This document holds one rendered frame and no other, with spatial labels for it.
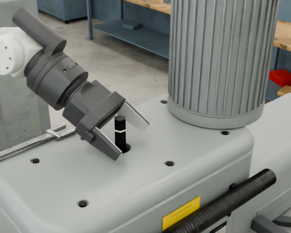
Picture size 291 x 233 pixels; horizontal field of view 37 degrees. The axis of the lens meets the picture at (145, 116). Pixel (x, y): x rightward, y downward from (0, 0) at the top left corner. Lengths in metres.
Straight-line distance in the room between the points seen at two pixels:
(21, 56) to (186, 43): 0.29
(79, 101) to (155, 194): 0.20
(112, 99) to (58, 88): 0.10
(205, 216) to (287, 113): 0.54
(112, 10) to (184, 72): 7.25
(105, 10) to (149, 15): 1.27
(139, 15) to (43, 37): 6.69
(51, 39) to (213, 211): 0.41
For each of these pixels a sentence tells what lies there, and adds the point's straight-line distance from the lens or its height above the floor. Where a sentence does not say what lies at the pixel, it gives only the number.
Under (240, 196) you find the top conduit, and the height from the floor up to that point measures 1.80.
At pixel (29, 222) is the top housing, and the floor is 1.88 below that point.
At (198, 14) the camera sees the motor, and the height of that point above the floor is 2.11.
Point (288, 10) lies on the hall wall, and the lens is 5.50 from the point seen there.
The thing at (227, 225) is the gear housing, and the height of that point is 1.69.
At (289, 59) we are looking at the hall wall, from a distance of 5.61.
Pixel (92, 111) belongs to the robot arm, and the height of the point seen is 1.97.
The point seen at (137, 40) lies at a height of 0.23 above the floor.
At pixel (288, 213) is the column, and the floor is 1.56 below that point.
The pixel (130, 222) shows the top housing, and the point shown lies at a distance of 0.67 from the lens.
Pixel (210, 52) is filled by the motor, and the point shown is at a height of 2.04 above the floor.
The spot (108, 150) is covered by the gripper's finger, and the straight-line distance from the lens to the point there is 0.71.
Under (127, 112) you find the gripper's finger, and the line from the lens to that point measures 0.79.
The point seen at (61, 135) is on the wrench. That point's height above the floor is 1.90.
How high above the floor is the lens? 2.31
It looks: 28 degrees down
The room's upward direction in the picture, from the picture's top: straight up
